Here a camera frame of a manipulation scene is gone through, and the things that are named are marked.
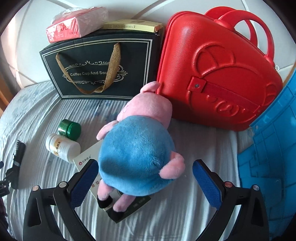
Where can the white and dark green box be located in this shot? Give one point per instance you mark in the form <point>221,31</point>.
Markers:
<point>86,158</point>

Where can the red hard-shell suitcase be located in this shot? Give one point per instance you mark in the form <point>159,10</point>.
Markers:
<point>231,69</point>

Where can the pig plush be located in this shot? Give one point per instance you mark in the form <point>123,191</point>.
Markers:
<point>134,150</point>

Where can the wooden headboard frame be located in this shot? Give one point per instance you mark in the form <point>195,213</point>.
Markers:
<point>3,97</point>

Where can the blue plastic crate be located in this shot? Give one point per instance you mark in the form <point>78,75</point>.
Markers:
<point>272,150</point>

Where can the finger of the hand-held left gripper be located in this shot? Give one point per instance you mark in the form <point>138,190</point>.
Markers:
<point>2,186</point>

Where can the pink tissue pack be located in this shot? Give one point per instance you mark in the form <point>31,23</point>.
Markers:
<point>76,25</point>

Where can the white pill bottle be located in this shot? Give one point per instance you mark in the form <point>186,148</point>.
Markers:
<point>60,146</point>

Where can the black gift box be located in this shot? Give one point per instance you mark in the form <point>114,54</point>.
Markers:
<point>138,69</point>

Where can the green jar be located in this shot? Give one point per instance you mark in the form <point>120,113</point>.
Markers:
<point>69,129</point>

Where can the flat yellow box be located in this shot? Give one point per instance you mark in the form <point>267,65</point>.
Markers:
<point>129,25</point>

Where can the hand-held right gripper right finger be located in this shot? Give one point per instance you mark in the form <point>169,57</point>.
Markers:
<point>207,185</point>

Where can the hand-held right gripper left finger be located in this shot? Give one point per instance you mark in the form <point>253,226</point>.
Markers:
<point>84,183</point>

